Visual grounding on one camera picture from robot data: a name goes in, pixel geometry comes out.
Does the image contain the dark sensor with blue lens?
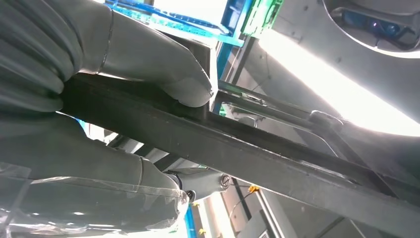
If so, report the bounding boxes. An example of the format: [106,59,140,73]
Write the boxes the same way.
[330,6,415,52]

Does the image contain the aluminium frame workbench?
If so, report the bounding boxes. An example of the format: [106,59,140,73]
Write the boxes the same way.
[190,178,365,238]

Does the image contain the grey robot body shell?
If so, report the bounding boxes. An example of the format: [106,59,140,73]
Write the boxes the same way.
[269,0,420,127]

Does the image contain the blue metal shelf rack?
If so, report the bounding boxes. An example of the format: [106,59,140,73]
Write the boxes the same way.
[105,0,254,114]

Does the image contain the green plastic panel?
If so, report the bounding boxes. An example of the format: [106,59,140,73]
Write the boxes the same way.
[241,0,285,37]

